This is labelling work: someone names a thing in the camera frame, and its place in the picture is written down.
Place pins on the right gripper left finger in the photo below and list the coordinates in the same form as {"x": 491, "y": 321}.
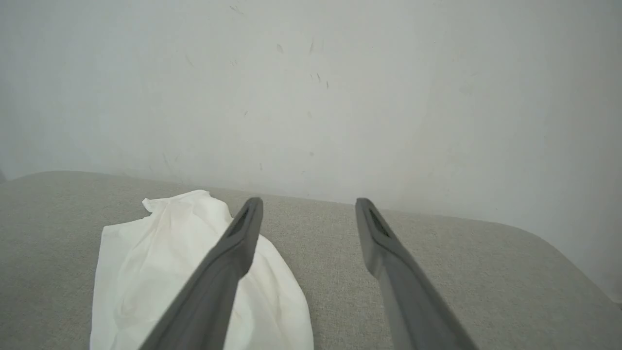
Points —
{"x": 214, "y": 291}

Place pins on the white garment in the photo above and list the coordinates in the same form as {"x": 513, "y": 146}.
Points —
{"x": 146, "y": 272}

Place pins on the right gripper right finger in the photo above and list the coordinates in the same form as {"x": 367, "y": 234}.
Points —
{"x": 413, "y": 301}

